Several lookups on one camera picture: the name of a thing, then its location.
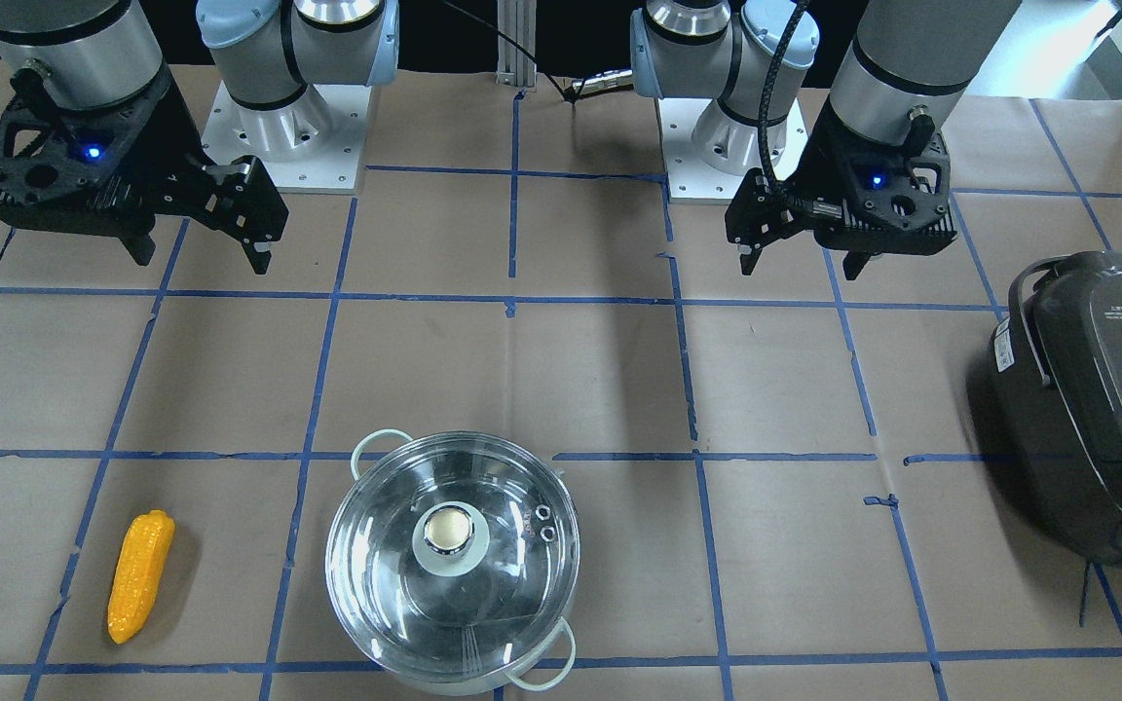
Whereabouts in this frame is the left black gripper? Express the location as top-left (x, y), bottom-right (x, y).
top-left (725, 103), bottom-right (957, 282)

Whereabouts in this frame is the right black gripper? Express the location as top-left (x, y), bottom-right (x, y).
top-left (0, 63), bottom-right (289, 276)

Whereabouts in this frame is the yellow plastic corn cob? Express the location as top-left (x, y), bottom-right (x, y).
top-left (105, 509), bottom-right (175, 645)

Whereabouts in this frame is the glass pot lid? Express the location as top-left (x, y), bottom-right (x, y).
top-left (327, 432), bottom-right (581, 668)

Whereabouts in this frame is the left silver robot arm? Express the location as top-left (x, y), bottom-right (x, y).
top-left (629, 1), bottom-right (1020, 280)

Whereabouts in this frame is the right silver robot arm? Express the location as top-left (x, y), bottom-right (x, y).
top-left (0, 1), bottom-right (401, 275)

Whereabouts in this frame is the dark grey rice cooker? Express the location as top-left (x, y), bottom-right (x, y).
top-left (991, 251), bottom-right (1122, 568)

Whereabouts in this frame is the black cable with connector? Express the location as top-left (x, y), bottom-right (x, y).
top-left (439, 0), bottom-right (636, 107)

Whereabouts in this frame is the aluminium frame post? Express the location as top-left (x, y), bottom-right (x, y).
top-left (496, 1), bottom-right (539, 92)

